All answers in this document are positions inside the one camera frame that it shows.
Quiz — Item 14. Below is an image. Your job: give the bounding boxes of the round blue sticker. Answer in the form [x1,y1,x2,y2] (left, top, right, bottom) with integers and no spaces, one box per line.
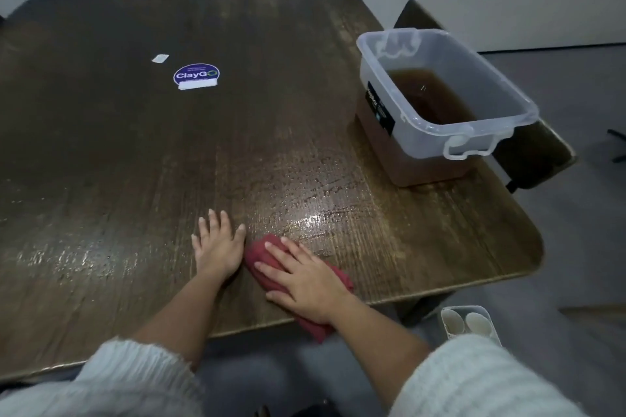
[173,63,222,91]

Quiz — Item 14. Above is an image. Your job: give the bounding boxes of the dark wooden chair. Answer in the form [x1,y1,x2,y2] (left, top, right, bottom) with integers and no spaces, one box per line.
[393,0,578,193]

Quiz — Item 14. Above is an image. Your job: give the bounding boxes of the person's left forearm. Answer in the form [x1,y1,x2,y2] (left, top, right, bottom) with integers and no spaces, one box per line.
[0,270,226,417]

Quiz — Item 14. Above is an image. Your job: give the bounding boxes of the clear plastic storage bin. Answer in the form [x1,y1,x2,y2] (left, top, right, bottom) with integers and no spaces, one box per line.
[354,27,541,188]

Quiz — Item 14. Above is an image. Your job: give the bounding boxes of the small clear plastic bin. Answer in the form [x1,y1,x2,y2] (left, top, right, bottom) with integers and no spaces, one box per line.
[438,304,505,347]

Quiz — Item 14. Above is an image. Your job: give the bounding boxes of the dark wooden table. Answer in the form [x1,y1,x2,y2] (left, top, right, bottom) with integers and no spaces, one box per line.
[0,0,545,384]

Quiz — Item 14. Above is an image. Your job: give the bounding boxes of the person's dark trousers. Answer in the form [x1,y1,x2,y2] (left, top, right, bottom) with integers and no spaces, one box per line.
[254,397,344,417]

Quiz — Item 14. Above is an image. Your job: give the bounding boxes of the person's right hand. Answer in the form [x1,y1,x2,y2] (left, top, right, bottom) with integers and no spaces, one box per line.
[253,236,355,327]

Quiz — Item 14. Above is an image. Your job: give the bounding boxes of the person's left hand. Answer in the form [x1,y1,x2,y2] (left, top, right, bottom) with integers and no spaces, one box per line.
[190,208,248,286]

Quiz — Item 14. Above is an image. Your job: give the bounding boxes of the dark red cloth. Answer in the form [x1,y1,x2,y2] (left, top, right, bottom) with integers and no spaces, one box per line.
[243,233,357,345]

